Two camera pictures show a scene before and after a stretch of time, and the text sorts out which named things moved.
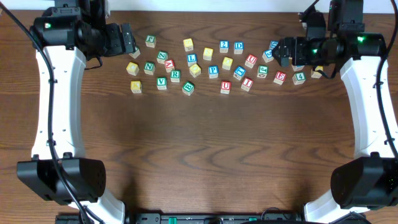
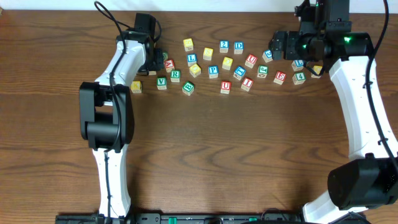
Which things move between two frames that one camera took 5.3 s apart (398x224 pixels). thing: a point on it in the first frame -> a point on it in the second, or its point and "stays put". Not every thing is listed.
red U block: [225, 87] stays put
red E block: [280, 78] stays put
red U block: [250, 61] stays put
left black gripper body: [125, 39] -> [158, 59]
